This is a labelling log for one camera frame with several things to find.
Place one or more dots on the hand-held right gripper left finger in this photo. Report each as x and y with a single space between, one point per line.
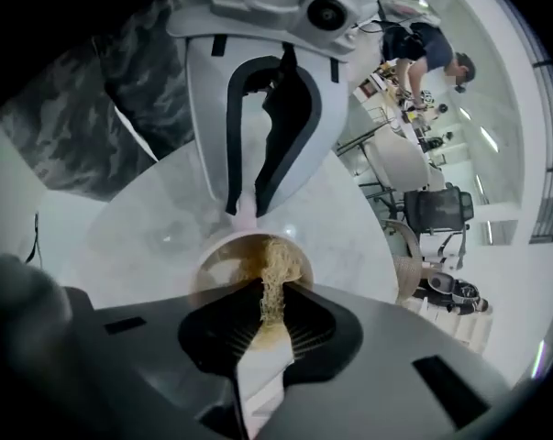
143 360

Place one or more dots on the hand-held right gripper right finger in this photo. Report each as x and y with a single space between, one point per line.
372 360

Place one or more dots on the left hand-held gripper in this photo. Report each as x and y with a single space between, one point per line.
239 12

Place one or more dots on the beige cup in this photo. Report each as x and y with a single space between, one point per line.
221 264

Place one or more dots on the yellow sponge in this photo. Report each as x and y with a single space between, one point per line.
276 268

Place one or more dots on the white shelf cabinet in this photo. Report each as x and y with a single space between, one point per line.
464 333

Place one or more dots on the brown wicker chair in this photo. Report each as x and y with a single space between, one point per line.
406 268

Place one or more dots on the white cluttered desk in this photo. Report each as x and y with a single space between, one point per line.
397 119

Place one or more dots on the white chair with black legs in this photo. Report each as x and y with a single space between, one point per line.
400 158

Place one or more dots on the black office chair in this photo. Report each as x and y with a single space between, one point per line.
434 209

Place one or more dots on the camouflage sleeve arm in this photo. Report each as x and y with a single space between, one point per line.
74 122

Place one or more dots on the ceiling tube light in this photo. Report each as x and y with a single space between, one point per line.
465 113
489 139

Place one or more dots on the left hand-held gripper camera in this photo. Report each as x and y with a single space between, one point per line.
326 13

